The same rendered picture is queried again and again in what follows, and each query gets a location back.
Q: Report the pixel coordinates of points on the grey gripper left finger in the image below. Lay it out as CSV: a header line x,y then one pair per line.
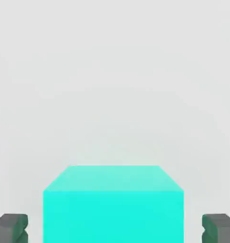
x,y
8,228

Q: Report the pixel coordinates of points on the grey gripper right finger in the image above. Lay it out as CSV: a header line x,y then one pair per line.
x,y
221,228

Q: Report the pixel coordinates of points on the small cyan cube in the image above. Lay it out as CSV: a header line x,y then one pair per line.
x,y
113,208

